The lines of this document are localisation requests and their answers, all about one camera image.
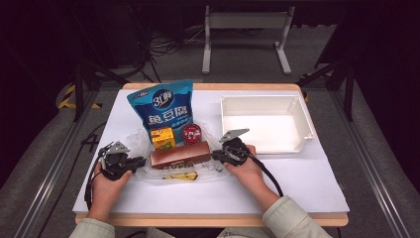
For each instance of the person's right hand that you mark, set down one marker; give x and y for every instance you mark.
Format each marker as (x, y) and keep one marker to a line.
(252, 178)

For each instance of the aluminium floor rail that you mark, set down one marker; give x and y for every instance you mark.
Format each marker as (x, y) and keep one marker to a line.
(49, 178)
(369, 165)

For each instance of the white plastic bin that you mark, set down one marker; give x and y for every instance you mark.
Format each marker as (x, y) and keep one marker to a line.
(264, 132)

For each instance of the white metal stand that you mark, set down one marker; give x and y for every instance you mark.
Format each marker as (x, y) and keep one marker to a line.
(247, 20)

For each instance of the clear plastic smiley bag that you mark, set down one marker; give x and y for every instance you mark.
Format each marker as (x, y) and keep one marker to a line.
(138, 142)

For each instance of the yellow carton box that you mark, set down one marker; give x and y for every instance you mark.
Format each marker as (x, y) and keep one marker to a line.
(162, 139)

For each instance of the blue snack pouch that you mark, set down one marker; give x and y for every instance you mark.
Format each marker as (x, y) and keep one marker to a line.
(165, 105)

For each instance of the person's left hand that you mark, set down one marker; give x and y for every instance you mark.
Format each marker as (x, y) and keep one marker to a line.
(105, 195)

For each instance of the red round tin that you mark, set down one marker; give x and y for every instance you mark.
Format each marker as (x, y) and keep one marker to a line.
(191, 133)

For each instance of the yellow black hazard tape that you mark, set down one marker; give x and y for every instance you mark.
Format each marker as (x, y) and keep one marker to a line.
(67, 99)

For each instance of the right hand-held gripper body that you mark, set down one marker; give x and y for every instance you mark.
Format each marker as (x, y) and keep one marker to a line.
(236, 152)

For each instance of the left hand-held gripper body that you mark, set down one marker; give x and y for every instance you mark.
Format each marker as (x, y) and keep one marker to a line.
(114, 160)

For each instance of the white table mat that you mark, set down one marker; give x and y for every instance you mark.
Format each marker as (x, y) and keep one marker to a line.
(198, 198)

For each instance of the copper brown long box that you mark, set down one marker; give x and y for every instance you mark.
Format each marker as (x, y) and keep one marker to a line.
(180, 155)

